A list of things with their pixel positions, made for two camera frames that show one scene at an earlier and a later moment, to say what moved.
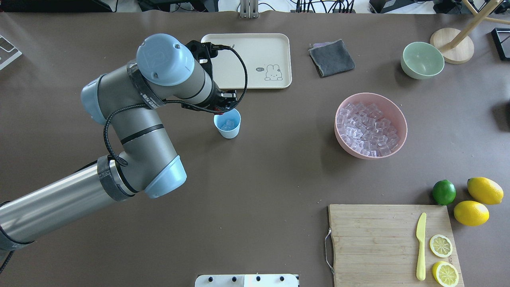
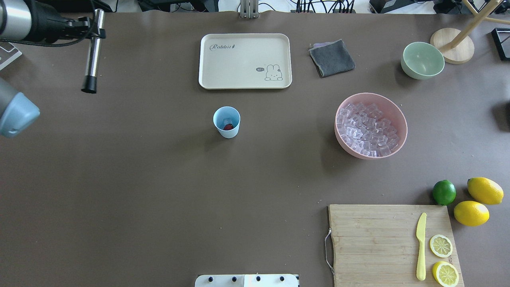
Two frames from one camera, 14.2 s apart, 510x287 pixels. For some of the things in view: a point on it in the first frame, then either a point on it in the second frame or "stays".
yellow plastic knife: x=420 y=235 stays
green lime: x=444 y=192 stays
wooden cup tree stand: x=455 y=46 stays
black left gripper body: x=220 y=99 → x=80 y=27
